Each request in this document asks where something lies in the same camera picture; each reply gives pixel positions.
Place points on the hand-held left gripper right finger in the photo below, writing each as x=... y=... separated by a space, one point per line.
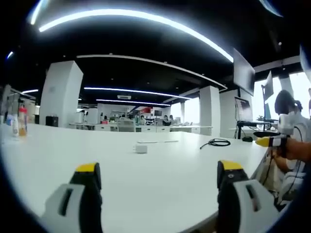
x=239 y=206

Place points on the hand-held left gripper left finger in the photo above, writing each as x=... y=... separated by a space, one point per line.
x=81 y=206

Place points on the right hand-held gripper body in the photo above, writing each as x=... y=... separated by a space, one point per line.
x=286 y=123

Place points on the white charger adapter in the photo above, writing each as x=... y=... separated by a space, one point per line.
x=141 y=149

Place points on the white desk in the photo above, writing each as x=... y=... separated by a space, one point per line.
x=145 y=174

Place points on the black oval stand base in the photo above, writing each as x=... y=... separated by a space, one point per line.
x=266 y=133

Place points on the person in white shirt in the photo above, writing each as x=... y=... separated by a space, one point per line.
x=304 y=132

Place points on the black computer mouse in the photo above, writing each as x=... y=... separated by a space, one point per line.
x=247 y=139

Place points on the person's head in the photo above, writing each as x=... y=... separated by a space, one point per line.
x=285 y=102

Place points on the laptop on stand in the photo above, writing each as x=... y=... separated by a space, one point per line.
x=243 y=109

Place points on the small dark monitor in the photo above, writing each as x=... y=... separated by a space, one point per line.
x=269 y=86

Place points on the large dark monitor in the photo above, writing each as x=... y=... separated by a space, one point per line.
x=243 y=72

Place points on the black cabinet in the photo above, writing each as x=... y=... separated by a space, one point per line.
x=52 y=121

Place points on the grey office chair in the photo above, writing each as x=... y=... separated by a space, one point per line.
x=126 y=126

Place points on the orange bottle with red cap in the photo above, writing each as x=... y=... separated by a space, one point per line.
x=22 y=122

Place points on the pale plastic bottle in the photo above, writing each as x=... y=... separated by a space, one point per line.
x=15 y=126

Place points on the straight ceiling light strip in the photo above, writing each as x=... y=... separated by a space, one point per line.
x=136 y=91
x=133 y=102

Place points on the long curved ceiling light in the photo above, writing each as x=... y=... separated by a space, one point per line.
x=145 y=15

